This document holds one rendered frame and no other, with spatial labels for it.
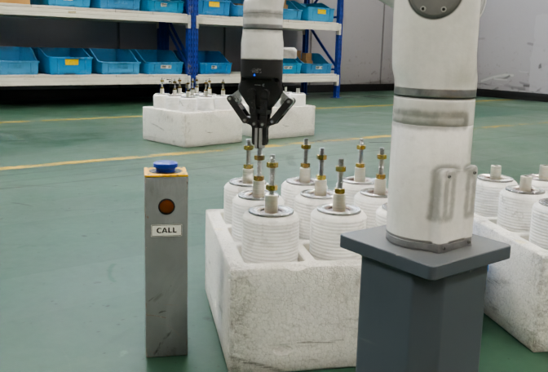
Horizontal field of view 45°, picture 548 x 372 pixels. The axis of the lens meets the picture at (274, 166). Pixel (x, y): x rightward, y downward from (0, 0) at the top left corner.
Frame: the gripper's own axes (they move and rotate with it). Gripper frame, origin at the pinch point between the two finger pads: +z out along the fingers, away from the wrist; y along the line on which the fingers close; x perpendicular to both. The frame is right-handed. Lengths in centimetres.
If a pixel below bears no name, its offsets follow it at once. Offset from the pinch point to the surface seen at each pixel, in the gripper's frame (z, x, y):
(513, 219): 16, 23, 45
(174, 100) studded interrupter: 13, 203, -119
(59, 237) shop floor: 36, 33, -68
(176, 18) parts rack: -38, 424, -228
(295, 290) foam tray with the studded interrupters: 21.9, -15.6, 12.0
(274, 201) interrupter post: 8.7, -11.1, 6.6
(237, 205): 12.1, -4.0, -2.6
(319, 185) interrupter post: 8.8, 4.7, 10.2
